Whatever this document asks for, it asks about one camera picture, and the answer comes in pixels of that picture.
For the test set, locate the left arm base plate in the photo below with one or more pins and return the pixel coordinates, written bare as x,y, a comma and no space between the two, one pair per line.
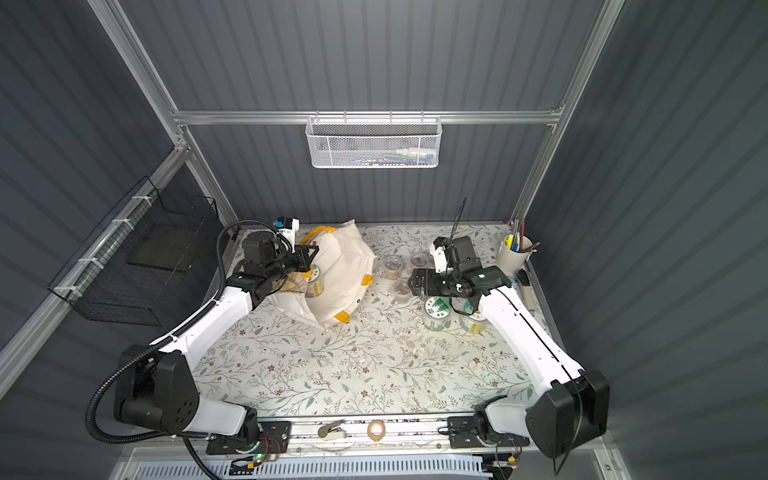
273,439

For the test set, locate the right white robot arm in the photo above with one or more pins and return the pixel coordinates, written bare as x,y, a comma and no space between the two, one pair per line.
570,405

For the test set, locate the white wire wall basket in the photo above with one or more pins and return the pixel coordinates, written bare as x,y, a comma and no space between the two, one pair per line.
374,142

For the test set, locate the white pen cup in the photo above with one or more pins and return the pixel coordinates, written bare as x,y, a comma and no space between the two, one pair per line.
515,249

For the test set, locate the black wire side basket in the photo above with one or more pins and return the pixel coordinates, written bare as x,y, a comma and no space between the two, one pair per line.
153,266

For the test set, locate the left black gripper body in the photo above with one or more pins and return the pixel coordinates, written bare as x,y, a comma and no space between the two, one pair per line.
303,259

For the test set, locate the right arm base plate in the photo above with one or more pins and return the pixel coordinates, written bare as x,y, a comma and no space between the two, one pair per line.
465,432

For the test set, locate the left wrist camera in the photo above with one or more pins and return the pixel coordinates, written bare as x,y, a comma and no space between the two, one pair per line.
287,227

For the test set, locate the orange label seed jar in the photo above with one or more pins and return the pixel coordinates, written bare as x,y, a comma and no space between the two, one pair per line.
420,260

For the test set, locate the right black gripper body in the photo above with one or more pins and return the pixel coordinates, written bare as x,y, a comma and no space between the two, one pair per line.
429,282

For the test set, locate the white canvas tote bag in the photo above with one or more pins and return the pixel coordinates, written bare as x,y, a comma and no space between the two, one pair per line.
346,262

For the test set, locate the beige tape dispenser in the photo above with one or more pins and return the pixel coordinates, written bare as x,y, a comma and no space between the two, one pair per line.
332,431

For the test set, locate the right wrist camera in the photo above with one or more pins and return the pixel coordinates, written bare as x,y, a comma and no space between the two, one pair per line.
439,252

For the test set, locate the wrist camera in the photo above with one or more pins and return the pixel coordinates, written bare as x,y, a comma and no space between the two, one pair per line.
287,227
439,252

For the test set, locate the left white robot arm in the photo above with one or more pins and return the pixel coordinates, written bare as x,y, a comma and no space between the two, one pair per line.
155,389

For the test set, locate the grey stapler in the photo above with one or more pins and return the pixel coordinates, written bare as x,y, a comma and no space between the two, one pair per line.
526,290

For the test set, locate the sunflower bottom seed jar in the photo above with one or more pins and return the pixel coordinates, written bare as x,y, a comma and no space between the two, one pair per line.
472,321

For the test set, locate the masking tape roll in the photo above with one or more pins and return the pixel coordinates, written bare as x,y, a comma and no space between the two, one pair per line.
376,430

